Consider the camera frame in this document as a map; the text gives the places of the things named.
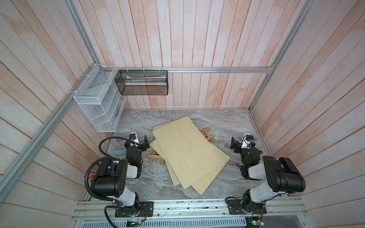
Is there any plywood board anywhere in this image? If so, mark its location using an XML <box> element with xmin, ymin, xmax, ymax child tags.
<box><xmin>150</xmin><ymin>140</ymin><xmax>180</xmax><ymax>185</ymax></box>
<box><xmin>153</xmin><ymin>116</ymin><xmax>225</xmax><ymax>189</ymax></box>
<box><xmin>152</xmin><ymin>121</ymin><xmax>231</xmax><ymax>195</ymax></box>

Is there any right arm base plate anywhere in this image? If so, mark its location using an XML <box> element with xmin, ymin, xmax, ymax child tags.
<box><xmin>225</xmin><ymin>198</ymin><xmax>267</xmax><ymax>215</ymax></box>

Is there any horizontal aluminium wall profile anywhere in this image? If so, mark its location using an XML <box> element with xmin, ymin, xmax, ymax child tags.
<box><xmin>104</xmin><ymin>65</ymin><xmax>274</xmax><ymax>74</ymax></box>

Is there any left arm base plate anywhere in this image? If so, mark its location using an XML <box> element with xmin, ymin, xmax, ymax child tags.
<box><xmin>115</xmin><ymin>201</ymin><xmax>154</xmax><ymax>218</ymax></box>

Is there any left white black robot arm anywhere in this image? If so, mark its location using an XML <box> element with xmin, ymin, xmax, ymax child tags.
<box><xmin>84</xmin><ymin>136</ymin><xmax>150</xmax><ymax>217</ymax></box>

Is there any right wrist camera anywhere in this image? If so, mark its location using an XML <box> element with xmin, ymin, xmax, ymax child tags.
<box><xmin>241</xmin><ymin>134</ymin><xmax>256</xmax><ymax>149</ymax></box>

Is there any black corrugated cable conduit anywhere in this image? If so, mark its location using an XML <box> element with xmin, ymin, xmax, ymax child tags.
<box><xmin>84</xmin><ymin>136</ymin><xmax>137</xmax><ymax>228</ymax></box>

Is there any white wire mesh shelf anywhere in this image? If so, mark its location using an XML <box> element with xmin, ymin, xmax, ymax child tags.
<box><xmin>74</xmin><ymin>64</ymin><xmax>126</xmax><ymax>132</ymax></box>

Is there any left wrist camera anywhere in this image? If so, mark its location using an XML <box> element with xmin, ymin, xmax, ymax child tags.
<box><xmin>129</xmin><ymin>132</ymin><xmax>139</xmax><ymax>143</ymax></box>

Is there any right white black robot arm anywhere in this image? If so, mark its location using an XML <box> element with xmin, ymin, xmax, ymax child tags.
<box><xmin>225</xmin><ymin>134</ymin><xmax>306</xmax><ymax>215</ymax></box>

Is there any black wire mesh basket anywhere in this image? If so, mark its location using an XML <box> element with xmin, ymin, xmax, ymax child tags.
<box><xmin>115</xmin><ymin>69</ymin><xmax>169</xmax><ymax>96</ymax></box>

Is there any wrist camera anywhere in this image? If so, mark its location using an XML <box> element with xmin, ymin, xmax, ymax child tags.
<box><xmin>241</xmin><ymin>134</ymin><xmax>256</xmax><ymax>149</ymax></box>
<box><xmin>129</xmin><ymin>132</ymin><xmax>139</xmax><ymax>143</ymax></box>

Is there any wooden easel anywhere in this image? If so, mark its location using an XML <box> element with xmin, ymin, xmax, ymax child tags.
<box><xmin>147</xmin><ymin>151</ymin><xmax>165</xmax><ymax>165</ymax></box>
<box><xmin>200</xmin><ymin>128</ymin><xmax>215</xmax><ymax>141</ymax></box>

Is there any wooden easel under boards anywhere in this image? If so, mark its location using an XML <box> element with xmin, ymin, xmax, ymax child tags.
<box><xmin>147</xmin><ymin>151</ymin><xmax>165</xmax><ymax>165</ymax></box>

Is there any aluminium front rail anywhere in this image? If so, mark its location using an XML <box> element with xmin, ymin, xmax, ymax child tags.
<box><xmin>69</xmin><ymin>196</ymin><xmax>310</xmax><ymax>228</ymax></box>

